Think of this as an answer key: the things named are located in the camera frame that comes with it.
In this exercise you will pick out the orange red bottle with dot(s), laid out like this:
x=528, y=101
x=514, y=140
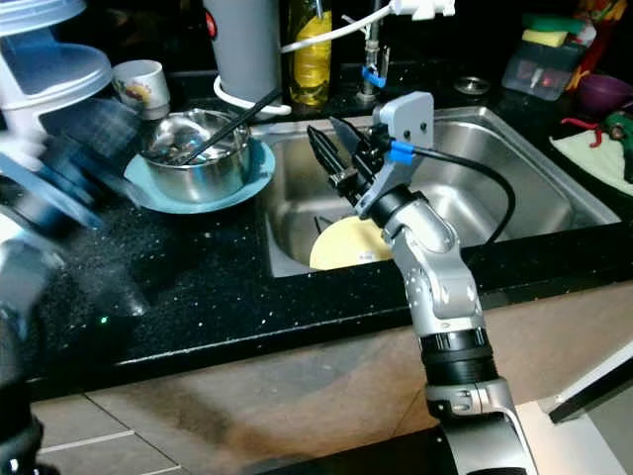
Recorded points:
x=605, y=20

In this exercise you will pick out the pale yellow plate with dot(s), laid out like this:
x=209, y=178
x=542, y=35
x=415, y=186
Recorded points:
x=346, y=247

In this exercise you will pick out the grey cylinder appliance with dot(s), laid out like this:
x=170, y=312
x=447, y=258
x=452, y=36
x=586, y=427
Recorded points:
x=242, y=49

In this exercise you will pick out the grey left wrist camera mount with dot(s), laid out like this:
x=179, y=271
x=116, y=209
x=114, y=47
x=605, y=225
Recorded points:
x=25, y=129

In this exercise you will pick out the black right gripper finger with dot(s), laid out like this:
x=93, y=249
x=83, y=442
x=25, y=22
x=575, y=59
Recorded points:
x=334, y=158
x=354, y=139

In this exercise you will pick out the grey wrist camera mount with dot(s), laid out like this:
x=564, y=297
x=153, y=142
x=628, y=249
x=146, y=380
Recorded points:
x=25, y=129
x=410, y=117

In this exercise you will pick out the steel sink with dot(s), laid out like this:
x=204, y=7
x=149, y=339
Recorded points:
x=554, y=188

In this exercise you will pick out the steel faucet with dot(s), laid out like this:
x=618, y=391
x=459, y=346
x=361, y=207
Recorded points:
x=374, y=69

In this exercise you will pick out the red kitchen tool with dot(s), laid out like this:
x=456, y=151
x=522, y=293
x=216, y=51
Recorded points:
x=584, y=124

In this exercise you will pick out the grey cabinet door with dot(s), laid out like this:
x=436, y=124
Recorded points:
x=307, y=376

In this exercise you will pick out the green yellow sponge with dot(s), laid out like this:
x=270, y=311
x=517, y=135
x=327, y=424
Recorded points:
x=549, y=38

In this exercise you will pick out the yellow liquid bottle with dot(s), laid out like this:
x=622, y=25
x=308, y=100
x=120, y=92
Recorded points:
x=310, y=64

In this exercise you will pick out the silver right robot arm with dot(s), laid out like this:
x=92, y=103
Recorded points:
x=440, y=287

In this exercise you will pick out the purple bowl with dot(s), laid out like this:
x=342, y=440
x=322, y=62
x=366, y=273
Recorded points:
x=605, y=94

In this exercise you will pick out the green kitchen tool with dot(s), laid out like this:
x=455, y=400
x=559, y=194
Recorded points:
x=621, y=129

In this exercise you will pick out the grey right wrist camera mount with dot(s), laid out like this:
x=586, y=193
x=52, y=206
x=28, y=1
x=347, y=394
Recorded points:
x=410, y=117

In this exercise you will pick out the black floor mat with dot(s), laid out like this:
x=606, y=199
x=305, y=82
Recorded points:
x=356, y=460

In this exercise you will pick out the teal plate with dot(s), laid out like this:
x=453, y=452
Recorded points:
x=257, y=178

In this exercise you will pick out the pale green cloth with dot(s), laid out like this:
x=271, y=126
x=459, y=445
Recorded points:
x=593, y=158

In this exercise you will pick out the white tiered rack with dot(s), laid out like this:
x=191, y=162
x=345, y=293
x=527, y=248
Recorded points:
x=59, y=40

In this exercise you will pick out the clear plastic container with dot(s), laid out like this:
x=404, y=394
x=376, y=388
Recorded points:
x=544, y=74

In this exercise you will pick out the white cartoon mug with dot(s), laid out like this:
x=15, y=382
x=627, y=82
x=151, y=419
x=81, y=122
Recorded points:
x=140, y=87

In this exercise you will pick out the steel drain stopper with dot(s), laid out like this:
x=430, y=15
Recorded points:
x=471, y=85

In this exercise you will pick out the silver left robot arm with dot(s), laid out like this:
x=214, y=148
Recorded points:
x=30, y=297

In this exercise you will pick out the black chopstick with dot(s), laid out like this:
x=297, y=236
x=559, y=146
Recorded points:
x=237, y=126
x=247, y=114

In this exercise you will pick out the small steel pot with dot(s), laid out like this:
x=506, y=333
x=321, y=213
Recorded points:
x=208, y=178

